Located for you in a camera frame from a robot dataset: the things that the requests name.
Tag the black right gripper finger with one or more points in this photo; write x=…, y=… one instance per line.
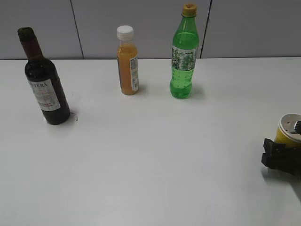
x=279, y=157
x=297, y=127

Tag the yellow paper cup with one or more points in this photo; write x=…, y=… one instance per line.
x=285, y=132

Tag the dark red wine bottle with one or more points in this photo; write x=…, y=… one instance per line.
x=43, y=79

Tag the green soda bottle yellow cap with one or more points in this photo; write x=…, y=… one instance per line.
x=184, y=53

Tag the orange juice bottle white cap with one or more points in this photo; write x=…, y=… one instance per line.
x=127, y=60

